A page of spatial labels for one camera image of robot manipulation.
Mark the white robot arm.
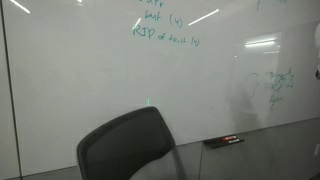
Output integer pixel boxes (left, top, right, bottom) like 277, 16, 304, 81
314, 23, 320, 80

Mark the black mesh office chair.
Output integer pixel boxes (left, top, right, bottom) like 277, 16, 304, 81
76, 106, 186, 180

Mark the red whiteboard marker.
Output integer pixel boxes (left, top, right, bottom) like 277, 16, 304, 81
222, 135, 237, 141

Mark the black marker tray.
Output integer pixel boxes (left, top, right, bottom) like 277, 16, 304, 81
204, 137, 243, 149

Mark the large white whiteboard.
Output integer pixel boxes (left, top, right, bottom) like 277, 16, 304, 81
2, 0, 320, 175

